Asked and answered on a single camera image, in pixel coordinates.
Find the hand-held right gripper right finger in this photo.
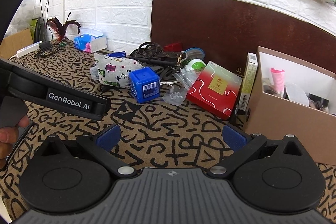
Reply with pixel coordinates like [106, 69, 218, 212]
[207, 124, 311, 178]

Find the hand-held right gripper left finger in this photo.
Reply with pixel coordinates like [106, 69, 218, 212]
[35, 124, 137, 178]

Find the brown cardboard storage box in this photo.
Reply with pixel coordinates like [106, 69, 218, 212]
[245, 46, 336, 166]

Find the blue tape roll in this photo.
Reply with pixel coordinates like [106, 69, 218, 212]
[129, 68, 160, 103]

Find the white printed cloth pouch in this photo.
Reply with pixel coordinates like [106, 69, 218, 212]
[93, 52, 145, 90]

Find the clear plastic adhesive hook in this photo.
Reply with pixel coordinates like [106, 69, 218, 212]
[162, 90, 185, 105]

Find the white green round container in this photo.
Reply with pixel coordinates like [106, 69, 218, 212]
[183, 58, 207, 74]

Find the clear container with blue rim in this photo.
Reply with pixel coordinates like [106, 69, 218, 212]
[184, 47, 206, 60]

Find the person's left hand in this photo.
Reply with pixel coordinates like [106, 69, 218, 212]
[0, 115, 30, 161]

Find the white power strip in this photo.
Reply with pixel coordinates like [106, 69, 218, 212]
[16, 41, 44, 58]

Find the red patterned gift box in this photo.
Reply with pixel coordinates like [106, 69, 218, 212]
[186, 61, 242, 121]

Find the plain cardboard carton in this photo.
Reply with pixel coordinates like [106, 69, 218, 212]
[0, 28, 35, 60]

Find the tan letter print blanket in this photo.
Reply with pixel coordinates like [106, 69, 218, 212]
[0, 39, 336, 224]

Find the white yellow medicine box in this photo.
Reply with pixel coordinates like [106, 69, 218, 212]
[238, 52, 258, 112]

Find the dark red feather toy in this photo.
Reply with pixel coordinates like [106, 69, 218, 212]
[46, 12, 81, 42]

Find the blue tissue pack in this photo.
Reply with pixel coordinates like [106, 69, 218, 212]
[74, 29, 108, 54]

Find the pink plastic item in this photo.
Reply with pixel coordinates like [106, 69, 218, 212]
[270, 68, 286, 94]

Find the clear plastic packet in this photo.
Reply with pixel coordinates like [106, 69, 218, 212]
[175, 70, 198, 88]

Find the white round item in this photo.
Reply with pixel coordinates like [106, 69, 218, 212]
[284, 83, 311, 107]

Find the black belt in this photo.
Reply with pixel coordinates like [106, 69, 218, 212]
[151, 66, 180, 83]

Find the black rounded object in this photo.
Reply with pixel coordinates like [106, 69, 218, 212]
[0, 0, 26, 42]

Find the black small item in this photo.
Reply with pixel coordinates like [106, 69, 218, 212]
[308, 93, 330, 112]

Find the small red box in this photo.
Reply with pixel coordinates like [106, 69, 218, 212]
[163, 42, 183, 53]

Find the black cable bundle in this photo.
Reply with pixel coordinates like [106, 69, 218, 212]
[129, 41, 187, 67]
[35, 41, 65, 58]

